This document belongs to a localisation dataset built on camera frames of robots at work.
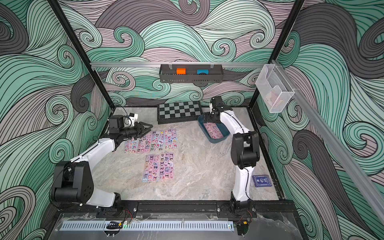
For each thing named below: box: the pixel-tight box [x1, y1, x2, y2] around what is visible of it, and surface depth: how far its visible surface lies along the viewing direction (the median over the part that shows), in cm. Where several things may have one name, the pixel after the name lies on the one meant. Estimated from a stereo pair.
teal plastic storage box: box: [197, 114, 231, 144], surface depth 103 cm
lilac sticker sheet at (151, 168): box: [142, 154, 160, 183], surface depth 89 cm
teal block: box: [196, 69, 210, 75], surface depth 96 cm
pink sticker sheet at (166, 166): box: [159, 152, 174, 180], surface depth 89 cm
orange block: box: [176, 68, 187, 75], surface depth 97 cm
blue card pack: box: [252, 174, 273, 188], surface depth 83 cm
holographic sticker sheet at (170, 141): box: [164, 128, 178, 150], surface depth 103 cm
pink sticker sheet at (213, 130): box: [203, 122, 224, 139], surface depth 106 cm
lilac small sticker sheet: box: [150, 130, 165, 152], surface depth 101 cm
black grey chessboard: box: [157, 100, 203, 125], surface depth 116 cm
